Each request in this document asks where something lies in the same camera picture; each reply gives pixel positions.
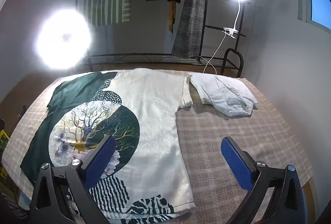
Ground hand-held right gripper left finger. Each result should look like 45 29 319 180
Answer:
30 134 117 224

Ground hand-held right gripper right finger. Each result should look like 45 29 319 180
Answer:
221 137 308 224

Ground green white tree print shirt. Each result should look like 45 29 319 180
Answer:
20 68 196 224

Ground beige plaid bed blanket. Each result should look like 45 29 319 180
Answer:
1 69 314 224

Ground white folded garment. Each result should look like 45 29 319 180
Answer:
187 73 258 117

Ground yellow green object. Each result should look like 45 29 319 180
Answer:
0 129 11 157

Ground hanging grey plaid coat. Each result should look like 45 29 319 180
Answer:
171 0 211 59

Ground hanging yellow scarf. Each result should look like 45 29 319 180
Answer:
168 0 177 33

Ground black metal tube frame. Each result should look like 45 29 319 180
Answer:
221 48 245 78

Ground white lamp cable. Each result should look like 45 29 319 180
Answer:
203 35 227 75

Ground round ring light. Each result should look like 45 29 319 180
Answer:
34 8 92 69

